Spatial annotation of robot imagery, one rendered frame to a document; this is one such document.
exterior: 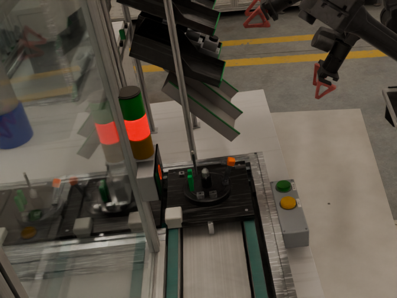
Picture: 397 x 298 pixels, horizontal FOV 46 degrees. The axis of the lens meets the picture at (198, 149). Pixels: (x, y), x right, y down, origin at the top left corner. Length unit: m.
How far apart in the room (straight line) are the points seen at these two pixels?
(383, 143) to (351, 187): 1.70
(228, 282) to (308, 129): 0.78
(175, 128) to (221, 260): 0.76
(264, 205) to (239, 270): 0.20
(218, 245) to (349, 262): 0.34
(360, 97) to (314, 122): 1.90
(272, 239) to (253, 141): 0.59
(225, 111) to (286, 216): 0.48
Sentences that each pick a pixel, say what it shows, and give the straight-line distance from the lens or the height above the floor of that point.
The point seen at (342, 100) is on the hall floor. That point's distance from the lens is 3.63.
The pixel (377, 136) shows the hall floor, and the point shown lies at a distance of 3.27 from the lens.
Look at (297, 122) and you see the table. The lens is 1.80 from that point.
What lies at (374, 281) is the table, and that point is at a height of 0.86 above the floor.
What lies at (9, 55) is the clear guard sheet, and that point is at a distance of 0.52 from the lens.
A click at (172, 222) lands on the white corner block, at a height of 0.97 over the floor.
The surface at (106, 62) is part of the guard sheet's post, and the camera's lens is 0.91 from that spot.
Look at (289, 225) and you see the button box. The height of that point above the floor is 0.96.
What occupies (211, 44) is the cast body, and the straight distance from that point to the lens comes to 1.52.
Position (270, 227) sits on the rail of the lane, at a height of 0.95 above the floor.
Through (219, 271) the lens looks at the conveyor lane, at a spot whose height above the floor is 0.92.
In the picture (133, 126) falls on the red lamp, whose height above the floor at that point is 1.35.
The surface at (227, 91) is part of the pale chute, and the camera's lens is 1.71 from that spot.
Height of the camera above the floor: 1.84
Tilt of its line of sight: 35 degrees down
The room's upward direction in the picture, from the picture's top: 9 degrees counter-clockwise
